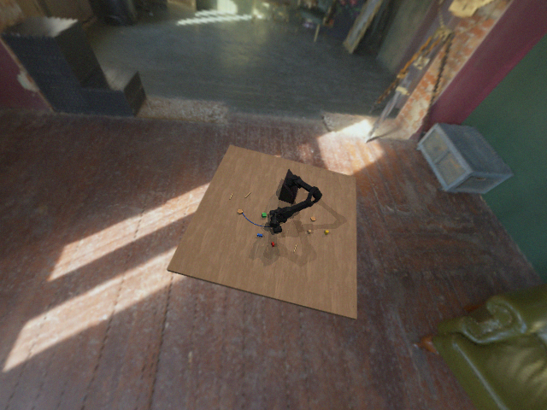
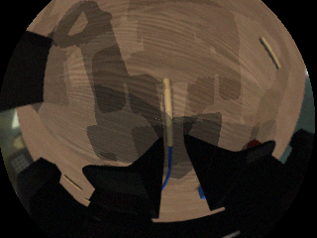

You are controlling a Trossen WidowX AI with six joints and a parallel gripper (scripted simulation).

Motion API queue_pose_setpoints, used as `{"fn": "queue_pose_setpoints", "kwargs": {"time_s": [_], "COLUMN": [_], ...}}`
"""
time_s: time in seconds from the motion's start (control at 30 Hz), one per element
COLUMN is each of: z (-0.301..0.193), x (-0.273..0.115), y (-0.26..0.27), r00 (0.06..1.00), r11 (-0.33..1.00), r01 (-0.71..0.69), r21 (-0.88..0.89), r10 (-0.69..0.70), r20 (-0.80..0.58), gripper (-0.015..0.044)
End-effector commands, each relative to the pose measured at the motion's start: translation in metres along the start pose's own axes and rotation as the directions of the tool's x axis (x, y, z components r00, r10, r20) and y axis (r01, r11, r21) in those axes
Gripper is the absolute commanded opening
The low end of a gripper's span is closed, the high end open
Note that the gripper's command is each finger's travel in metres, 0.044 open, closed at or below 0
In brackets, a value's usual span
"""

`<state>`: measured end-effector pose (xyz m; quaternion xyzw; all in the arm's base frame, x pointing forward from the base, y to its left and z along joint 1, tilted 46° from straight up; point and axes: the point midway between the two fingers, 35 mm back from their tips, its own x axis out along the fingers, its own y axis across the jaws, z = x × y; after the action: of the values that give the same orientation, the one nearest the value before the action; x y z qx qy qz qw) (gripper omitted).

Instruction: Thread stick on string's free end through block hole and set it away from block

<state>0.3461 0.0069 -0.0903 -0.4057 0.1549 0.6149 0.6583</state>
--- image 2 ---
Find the blue block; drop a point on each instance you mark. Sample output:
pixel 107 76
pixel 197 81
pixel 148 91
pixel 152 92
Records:
pixel 201 193

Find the red block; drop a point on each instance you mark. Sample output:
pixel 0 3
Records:
pixel 254 143

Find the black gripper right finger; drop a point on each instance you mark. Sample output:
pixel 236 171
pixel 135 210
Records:
pixel 219 170

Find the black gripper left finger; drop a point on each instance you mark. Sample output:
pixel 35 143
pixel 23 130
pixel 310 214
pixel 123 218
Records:
pixel 143 177

